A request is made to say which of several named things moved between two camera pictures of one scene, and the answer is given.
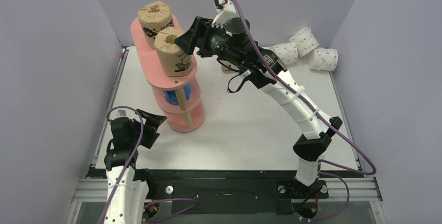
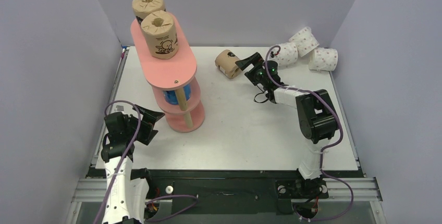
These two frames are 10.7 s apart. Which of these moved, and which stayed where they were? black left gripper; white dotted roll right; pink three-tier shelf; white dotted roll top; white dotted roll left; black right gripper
Moved: black right gripper
Stayed: white dotted roll top; white dotted roll left; pink three-tier shelf; white dotted roll right; black left gripper
